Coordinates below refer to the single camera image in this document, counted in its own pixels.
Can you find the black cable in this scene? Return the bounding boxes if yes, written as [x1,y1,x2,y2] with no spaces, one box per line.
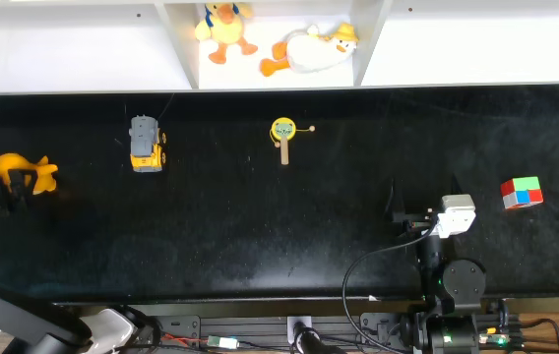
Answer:
[342,223,439,354]

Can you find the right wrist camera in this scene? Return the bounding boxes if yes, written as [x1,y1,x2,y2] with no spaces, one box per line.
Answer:
[428,193,477,240]

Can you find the mounting rail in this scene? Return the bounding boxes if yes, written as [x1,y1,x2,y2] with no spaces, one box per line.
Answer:
[151,298,559,354]

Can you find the white plush duck yellow hat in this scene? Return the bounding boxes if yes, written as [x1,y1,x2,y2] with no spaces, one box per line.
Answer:
[259,22,360,78]

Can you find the many-coloured puzzle cube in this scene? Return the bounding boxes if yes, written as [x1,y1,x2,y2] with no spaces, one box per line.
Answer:
[499,176,545,211]

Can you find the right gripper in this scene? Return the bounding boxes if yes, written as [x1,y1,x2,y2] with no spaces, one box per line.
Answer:
[385,173,464,233]

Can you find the grey and yellow toy truck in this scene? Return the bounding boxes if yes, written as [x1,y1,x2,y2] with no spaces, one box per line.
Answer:
[128,114,168,174]

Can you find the white shelf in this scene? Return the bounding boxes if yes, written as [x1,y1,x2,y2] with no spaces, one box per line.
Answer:
[0,0,559,96]

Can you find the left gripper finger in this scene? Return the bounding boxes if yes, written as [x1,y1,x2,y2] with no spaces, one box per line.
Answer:
[6,168,35,199]

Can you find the yellow rubber duck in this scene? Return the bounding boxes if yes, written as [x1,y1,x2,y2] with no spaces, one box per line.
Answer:
[0,151,60,197]

